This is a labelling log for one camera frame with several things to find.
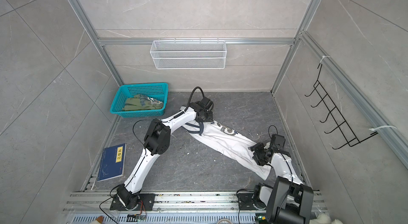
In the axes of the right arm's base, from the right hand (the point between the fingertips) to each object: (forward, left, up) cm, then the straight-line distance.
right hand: (250, 148), depth 88 cm
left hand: (+23, +22, +1) cm, 32 cm away
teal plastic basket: (+45, +60, +3) cm, 75 cm away
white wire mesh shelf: (+53, +36, +28) cm, 70 cm away
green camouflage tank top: (+32, +68, +5) cm, 76 cm away
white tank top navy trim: (+5, +12, -2) cm, 13 cm away
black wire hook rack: (-9, -30, +30) cm, 43 cm away
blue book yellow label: (-5, +77, -2) cm, 78 cm away
